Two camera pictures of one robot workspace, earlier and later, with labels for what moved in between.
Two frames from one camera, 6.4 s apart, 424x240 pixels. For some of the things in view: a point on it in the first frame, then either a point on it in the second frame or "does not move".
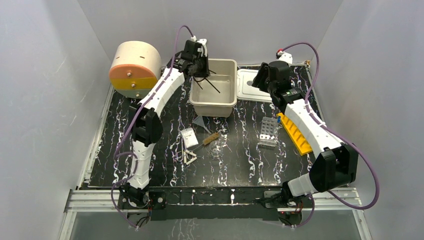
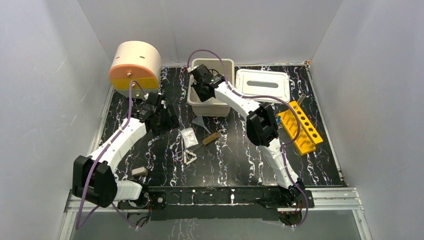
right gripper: (262, 72) → (202, 98)
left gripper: (201, 67) → (166, 120)
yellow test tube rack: (302, 143) does not move
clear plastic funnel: (199, 120) does not move
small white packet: (190, 138) does not move
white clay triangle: (191, 160) does not move
